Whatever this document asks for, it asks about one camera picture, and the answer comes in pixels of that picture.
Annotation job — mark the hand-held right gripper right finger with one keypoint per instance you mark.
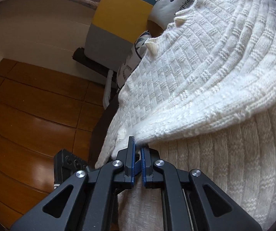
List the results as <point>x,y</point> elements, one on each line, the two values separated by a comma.
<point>143,170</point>

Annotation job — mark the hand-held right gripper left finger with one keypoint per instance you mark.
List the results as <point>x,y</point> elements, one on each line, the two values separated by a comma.
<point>133,170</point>

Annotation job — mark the cream knitted sweater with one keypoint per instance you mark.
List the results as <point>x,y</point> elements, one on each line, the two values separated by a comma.
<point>212,89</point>

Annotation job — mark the black padded table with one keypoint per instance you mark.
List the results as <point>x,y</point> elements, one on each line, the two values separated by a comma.
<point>104,125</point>

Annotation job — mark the white triangle print pillow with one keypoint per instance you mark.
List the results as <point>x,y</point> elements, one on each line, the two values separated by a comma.
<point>130,62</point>

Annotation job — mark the grey yellow blue sofa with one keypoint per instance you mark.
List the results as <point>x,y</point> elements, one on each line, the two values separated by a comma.
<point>114,16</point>

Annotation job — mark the grey deer print pillow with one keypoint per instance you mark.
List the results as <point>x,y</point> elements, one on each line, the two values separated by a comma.
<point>176,0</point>

